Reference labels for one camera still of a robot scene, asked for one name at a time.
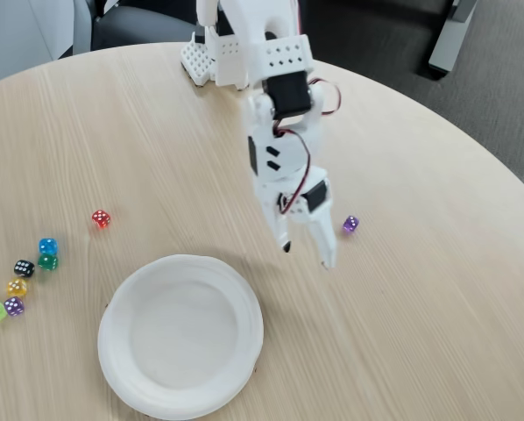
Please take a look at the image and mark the red and black servo cable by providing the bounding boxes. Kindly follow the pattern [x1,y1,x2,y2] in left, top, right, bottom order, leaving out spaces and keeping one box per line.
[273,77,343,217]

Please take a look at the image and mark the dark green translucent dice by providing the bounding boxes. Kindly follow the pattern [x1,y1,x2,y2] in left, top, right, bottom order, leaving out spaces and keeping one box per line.
[37,253,60,273]

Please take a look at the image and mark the yellow translucent dice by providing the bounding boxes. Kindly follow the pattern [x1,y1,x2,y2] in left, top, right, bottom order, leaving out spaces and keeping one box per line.
[6,278,29,298]

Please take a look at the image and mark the black upholstered seat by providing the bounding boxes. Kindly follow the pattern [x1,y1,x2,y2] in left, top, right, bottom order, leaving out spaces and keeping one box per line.
[299,0,455,81]

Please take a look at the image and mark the red translucent dice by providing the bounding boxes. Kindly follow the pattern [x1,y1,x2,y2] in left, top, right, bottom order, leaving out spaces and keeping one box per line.
[91,209,112,231]

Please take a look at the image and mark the pale grey cabinet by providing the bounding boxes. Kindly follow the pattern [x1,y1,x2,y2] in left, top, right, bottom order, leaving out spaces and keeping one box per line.
[0,0,92,89]

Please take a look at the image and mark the black dice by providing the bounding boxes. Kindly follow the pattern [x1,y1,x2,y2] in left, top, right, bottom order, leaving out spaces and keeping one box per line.
[13,259,36,280]

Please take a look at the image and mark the dark grey chair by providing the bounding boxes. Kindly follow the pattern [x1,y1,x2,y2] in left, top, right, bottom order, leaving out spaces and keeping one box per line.
[90,0,202,52]

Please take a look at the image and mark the white paper plate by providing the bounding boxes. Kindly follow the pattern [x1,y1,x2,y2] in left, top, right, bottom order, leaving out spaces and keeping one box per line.
[97,253,266,420]

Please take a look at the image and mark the grey desk leg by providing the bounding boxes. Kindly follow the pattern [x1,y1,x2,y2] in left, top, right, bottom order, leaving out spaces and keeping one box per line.
[428,0,478,81]

